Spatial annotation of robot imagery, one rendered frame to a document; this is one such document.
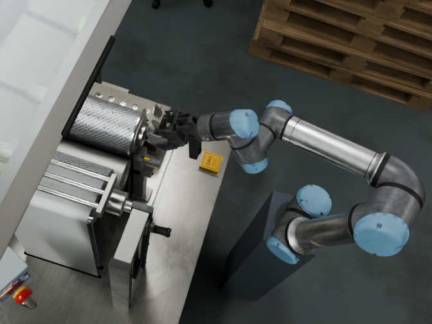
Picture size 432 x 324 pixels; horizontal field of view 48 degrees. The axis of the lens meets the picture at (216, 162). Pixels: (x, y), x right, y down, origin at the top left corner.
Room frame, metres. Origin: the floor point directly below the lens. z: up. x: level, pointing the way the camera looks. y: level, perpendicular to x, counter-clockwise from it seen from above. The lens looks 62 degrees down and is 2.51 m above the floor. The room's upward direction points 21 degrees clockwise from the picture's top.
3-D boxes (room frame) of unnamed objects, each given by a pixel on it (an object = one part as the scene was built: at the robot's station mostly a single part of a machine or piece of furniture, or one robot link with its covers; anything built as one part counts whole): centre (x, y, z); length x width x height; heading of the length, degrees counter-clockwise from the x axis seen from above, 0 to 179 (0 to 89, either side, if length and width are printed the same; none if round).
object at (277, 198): (0.73, -0.34, 0.45); 0.20 x 0.20 x 0.90; 4
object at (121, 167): (0.53, 0.36, 1.18); 0.26 x 0.12 x 0.12; 93
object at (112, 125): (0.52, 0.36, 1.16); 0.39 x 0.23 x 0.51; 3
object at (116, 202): (0.41, 0.21, 1.34); 0.06 x 0.06 x 0.06; 3
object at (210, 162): (0.83, 0.02, 0.91); 0.07 x 0.07 x 0.02; 3
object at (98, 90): (0.83, 0.41, 1.00); 0.40 x 0.16 x 0.06; 93
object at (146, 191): (0.62, 0.20, 1.05); 0.06 x 0.05 x 0.31; 93
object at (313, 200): (0.72, -0.34, 1.07); 0.13 x 0.12 x 0.14; 165
